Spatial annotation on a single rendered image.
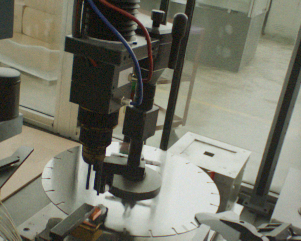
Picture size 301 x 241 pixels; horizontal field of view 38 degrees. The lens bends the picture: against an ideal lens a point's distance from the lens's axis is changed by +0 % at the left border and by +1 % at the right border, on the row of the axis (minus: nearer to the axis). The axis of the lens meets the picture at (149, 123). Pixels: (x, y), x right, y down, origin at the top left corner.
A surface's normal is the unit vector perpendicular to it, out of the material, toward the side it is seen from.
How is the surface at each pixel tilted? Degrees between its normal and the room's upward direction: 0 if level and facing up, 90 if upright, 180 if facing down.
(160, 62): 90
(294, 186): 0
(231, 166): 0
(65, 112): 90
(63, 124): 90
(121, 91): 90
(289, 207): 0
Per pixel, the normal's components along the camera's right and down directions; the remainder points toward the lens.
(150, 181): 0.24, -0.89
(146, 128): 0.82, 0.33
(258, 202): -0.41, 0.29
